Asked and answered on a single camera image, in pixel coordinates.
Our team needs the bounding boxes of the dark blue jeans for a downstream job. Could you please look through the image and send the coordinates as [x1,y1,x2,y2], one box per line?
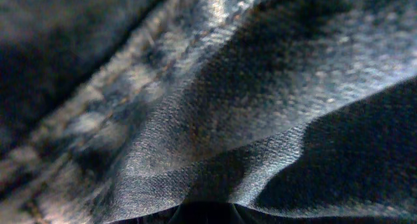
[1,0,416,223]

